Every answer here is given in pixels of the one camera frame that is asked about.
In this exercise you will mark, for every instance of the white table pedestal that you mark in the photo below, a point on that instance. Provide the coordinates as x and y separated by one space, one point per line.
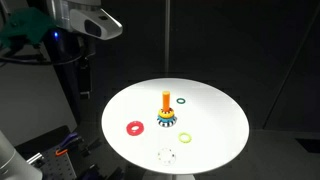
168 176

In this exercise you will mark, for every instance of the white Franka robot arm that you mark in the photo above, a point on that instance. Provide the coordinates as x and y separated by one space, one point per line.
76 13

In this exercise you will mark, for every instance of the purple clamp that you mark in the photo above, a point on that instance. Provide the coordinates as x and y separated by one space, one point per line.
69 139

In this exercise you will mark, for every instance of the white cylindrical post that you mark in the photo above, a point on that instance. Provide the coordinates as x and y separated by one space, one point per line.
15 160

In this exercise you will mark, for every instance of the grey vertical pole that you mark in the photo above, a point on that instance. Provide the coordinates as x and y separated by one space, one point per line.
167 40

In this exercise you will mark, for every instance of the orange clamp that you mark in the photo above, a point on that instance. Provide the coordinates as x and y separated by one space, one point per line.
61 152

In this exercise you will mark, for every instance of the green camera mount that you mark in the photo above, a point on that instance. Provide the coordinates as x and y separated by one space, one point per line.
23 25

